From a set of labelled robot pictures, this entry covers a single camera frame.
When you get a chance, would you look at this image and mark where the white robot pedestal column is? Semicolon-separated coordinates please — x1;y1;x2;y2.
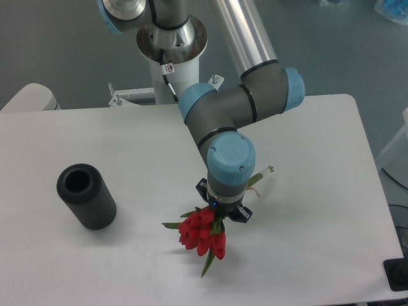
136;15;208;105

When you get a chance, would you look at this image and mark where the black device at table edge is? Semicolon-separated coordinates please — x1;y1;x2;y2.
383;258;407;292

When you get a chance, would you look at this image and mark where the blue plastic bag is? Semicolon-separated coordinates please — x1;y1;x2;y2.
374;0;407;26

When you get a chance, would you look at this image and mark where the white metal base frame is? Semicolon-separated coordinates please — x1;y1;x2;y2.
107;73;224;108

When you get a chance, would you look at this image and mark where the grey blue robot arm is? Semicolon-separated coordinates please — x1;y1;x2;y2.
98;1;305;222

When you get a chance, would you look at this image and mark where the black floor cable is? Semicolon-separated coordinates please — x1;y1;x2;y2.
381;167;408;189

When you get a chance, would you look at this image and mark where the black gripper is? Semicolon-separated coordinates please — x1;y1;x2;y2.
196;178;253;222

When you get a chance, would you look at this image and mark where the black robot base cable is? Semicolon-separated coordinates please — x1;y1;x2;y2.
158;47;183;105

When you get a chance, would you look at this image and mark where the black ribbed cylindrical vase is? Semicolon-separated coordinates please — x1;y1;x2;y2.
56;163;117;230

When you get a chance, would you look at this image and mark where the white chair back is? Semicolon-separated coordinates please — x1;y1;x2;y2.
1;83;61;113

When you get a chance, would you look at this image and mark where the red tulip bouquet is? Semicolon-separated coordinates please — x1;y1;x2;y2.
161;165;275;279

